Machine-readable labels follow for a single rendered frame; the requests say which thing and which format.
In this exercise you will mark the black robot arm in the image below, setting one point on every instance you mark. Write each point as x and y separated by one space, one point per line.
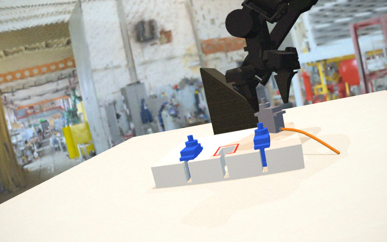
250 23

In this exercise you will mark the cream flat deck plate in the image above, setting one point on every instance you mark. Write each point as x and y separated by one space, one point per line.
234 155

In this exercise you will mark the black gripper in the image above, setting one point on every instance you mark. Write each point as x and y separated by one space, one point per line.
243 76

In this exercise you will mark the grey servo motor with orange cable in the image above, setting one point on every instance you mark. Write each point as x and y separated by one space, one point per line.
272 118

